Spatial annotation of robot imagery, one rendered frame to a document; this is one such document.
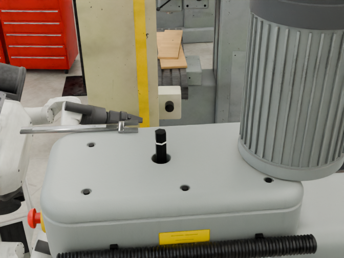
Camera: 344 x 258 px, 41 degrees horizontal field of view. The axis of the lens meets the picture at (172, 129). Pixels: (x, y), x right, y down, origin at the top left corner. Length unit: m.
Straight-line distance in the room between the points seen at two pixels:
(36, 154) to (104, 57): 1.91
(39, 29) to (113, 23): 3.09
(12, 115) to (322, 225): 0.91
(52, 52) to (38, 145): 1.54
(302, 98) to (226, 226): 0.26
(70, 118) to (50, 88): 3.81
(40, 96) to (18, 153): 3.96
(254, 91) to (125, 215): 0.30
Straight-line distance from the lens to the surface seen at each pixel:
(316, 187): 1.05
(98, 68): 2.67
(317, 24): 0.70
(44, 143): 4.49
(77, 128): 0.97
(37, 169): 4.15
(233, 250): 0.82
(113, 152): 0.89
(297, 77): 0.74
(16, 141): 1.40
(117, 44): 2.61
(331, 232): 0.96
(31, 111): 1.75
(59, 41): 5.58
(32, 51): 5.74
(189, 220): 0.80
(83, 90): 5.30
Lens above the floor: 2.40
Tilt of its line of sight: 32 degrees down
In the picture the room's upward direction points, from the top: 1 degrees counter-clockwise
